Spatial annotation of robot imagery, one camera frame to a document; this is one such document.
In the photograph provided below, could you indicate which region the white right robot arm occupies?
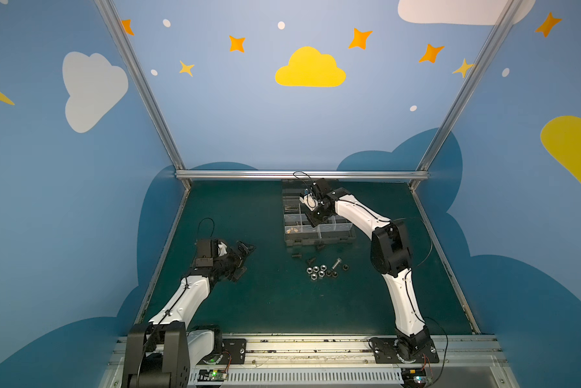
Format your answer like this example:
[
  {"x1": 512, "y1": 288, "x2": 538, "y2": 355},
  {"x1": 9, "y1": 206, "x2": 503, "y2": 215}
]
[{"x1": 299, "y1": 179, "x2": 434, "y2": 361}]

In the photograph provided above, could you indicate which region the pile of hex nuts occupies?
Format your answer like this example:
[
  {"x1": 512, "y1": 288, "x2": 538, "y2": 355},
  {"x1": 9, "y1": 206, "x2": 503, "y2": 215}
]
[{"x1": 305, "y1": 264, "x2": 350, "y2": 281}]

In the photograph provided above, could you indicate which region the aluminium frame rail back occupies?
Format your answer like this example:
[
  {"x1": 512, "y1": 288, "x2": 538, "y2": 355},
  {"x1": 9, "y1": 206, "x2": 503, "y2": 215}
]
[{"x1": 175, "y1": 170, "x2": 429, "y2": 181}]

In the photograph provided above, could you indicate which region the clear plastic organizer box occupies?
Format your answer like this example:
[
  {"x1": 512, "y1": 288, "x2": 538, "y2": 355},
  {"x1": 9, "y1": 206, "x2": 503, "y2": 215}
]
[{"x1": 282, "y1": 180, "x2": 357, "y2": 250}]

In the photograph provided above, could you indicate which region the aluminium frame post right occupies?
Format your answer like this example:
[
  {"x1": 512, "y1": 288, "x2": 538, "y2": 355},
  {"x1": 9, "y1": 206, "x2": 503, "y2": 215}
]
[{"x1": 416, "y1": 0, "x2": 524, "y2": 176}]

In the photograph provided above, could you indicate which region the aluminium frame post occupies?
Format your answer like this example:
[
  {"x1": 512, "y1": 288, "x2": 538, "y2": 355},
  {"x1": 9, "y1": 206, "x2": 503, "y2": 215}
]
[
  {"x1": 94, "y1": 0, "x2": 191, "y2": 191},
  {"x1": 416, "y1": 0, "x2": 524, "y2": 176}
]

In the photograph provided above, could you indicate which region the aluminium frame post left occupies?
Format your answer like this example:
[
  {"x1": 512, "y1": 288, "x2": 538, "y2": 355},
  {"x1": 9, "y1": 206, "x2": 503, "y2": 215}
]
[{"x1": 94, "y1": 0, "x2": 191, "y2": 191}]

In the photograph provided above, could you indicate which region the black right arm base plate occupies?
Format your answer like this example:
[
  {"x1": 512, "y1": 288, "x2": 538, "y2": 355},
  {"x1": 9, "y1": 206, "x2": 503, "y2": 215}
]
[{"x1": 368, "y1": 337, "x2": 440, "y2": 364}]

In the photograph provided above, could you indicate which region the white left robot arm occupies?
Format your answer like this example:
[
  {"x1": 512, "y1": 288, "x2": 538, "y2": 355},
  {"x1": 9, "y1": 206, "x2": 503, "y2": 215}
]
[{"x1": 122, "y1": 239, "x2": 256, "y2": 387}]

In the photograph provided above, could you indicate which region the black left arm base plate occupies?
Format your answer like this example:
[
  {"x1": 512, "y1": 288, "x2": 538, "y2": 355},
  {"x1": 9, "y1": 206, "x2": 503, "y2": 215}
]
[{"x1": 198, "y1": 338, "x2": 247, "y2": 365}]

